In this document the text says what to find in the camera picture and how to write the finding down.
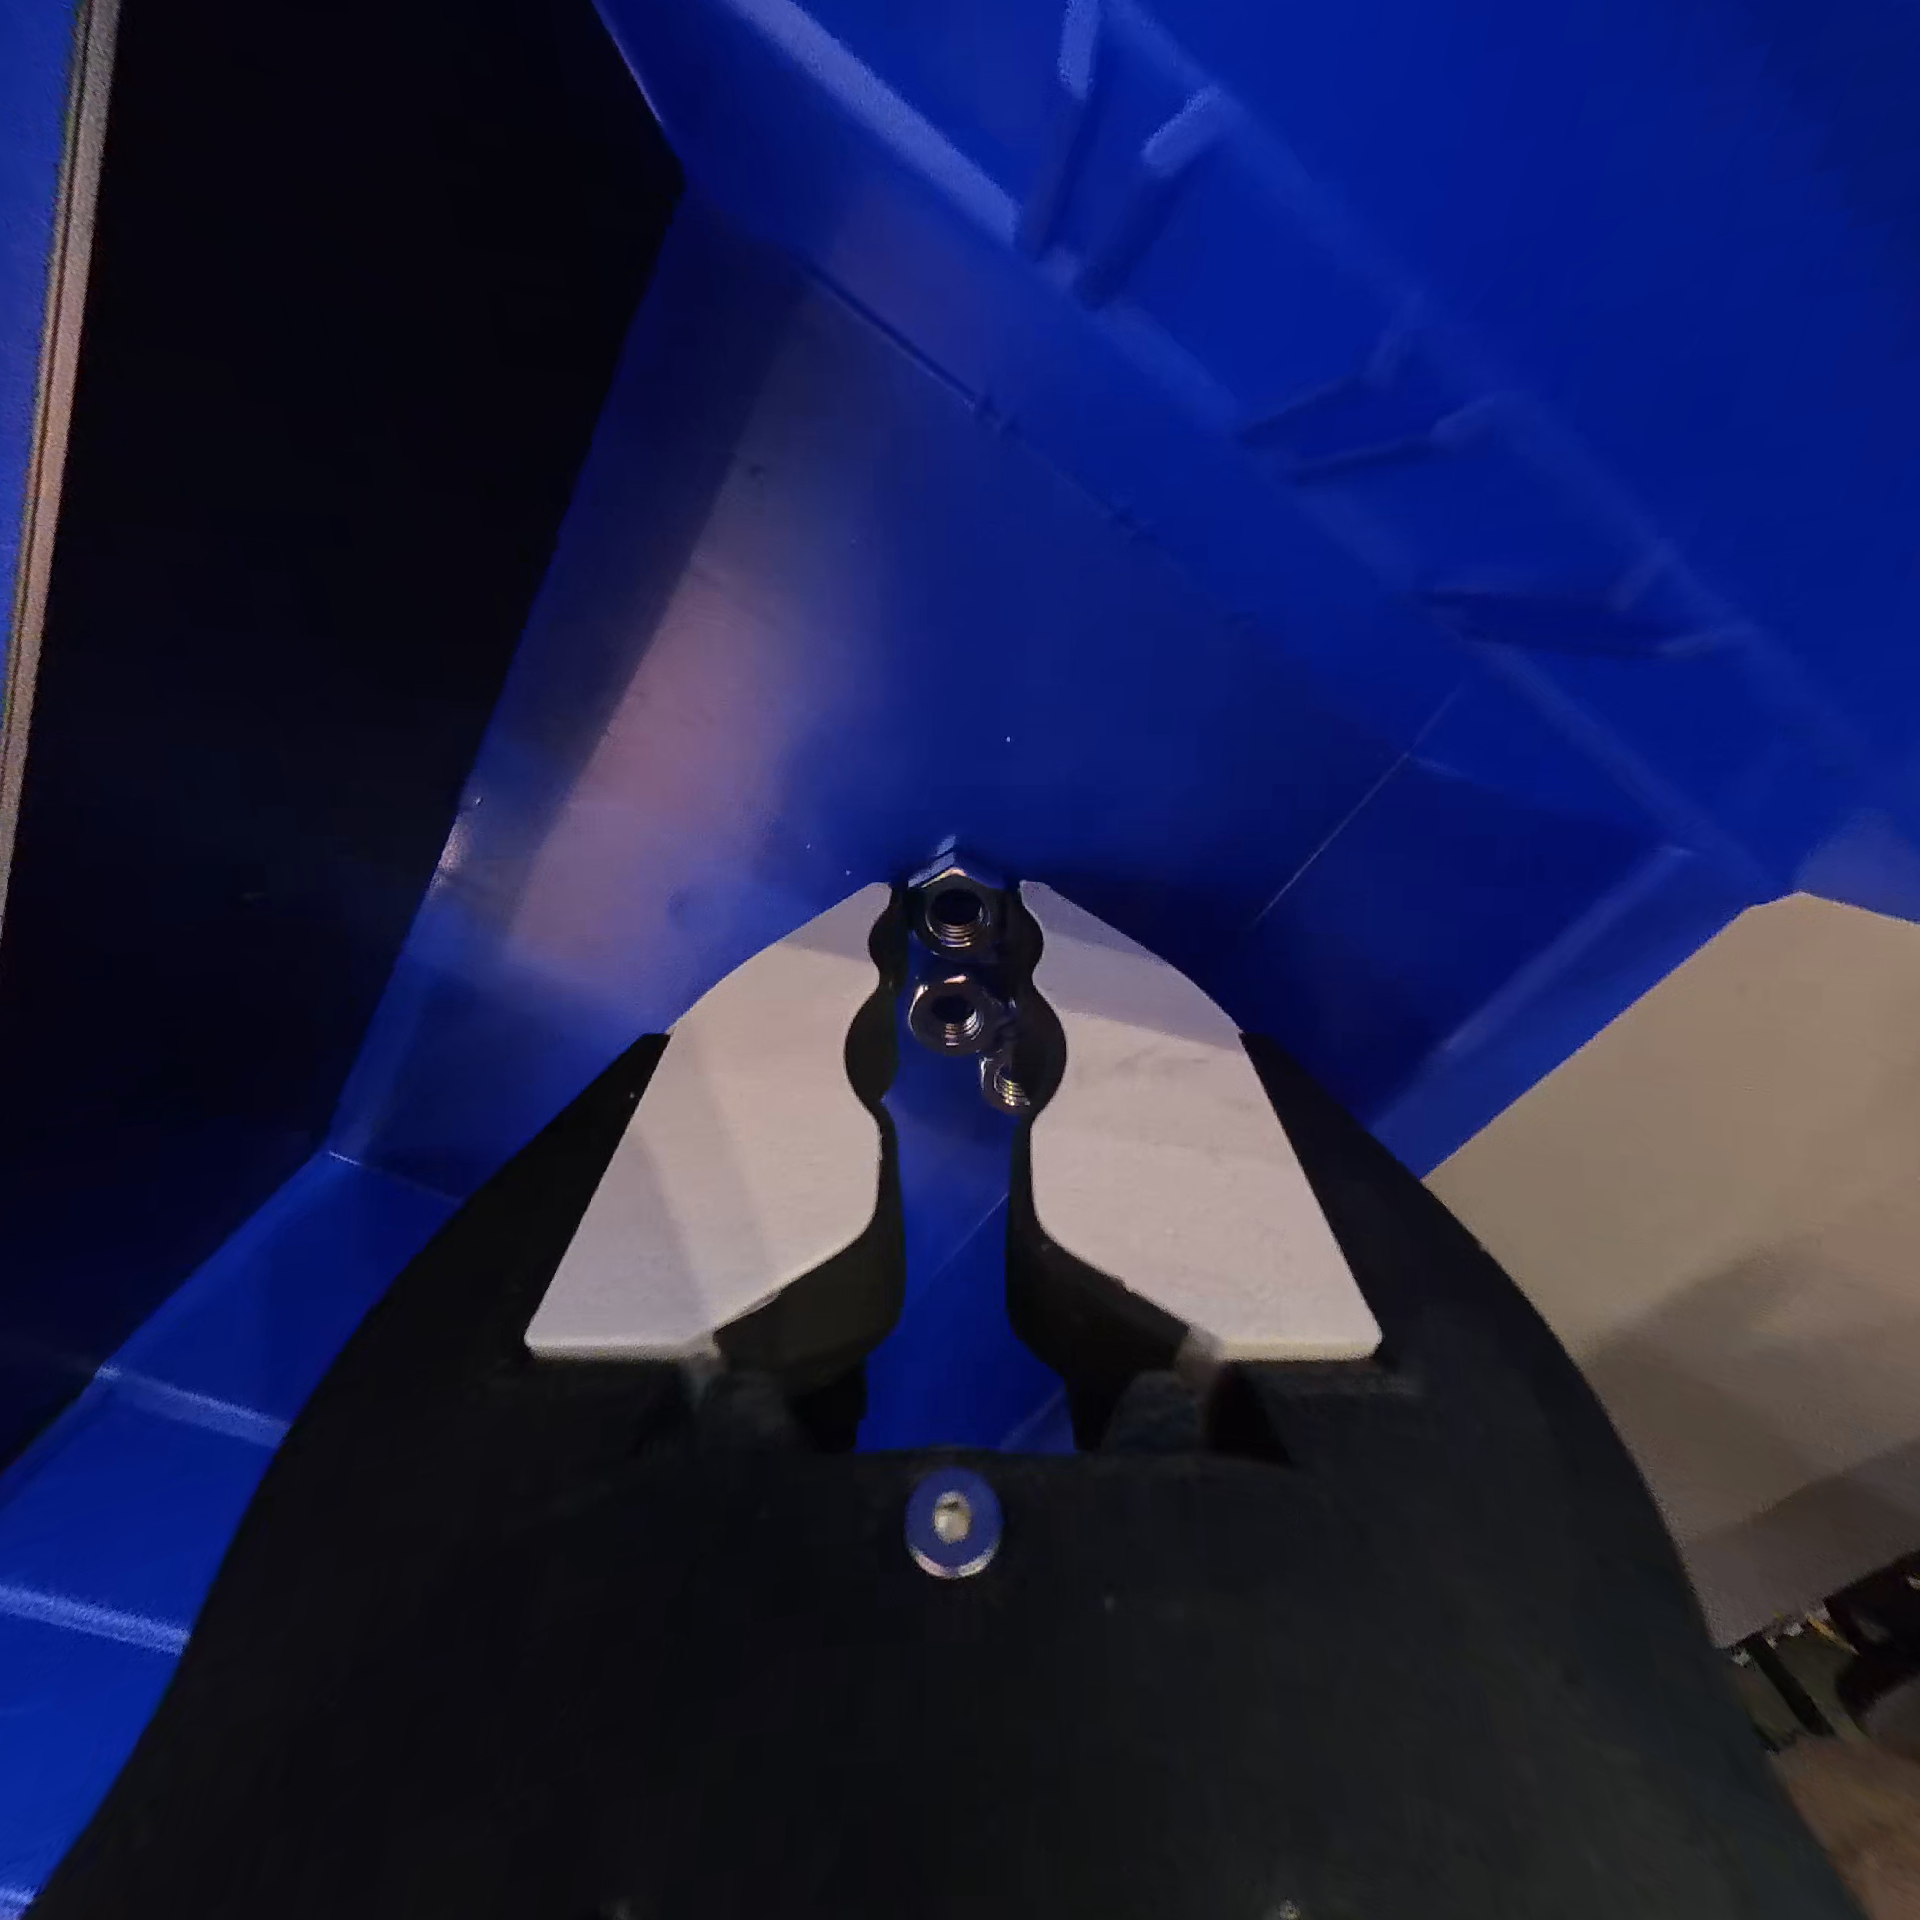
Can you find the blue plastic bin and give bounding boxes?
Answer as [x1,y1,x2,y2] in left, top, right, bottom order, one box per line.
[0,0,1920,1920]

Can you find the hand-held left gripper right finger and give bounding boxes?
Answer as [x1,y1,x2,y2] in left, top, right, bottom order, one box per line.
[1009,883,1385,1368]

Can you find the grey desk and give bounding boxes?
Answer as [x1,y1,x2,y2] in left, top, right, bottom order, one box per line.
[1416,894,1920,1653]

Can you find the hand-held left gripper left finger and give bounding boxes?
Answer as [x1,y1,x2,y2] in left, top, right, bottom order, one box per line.
[525,883,912,1364]

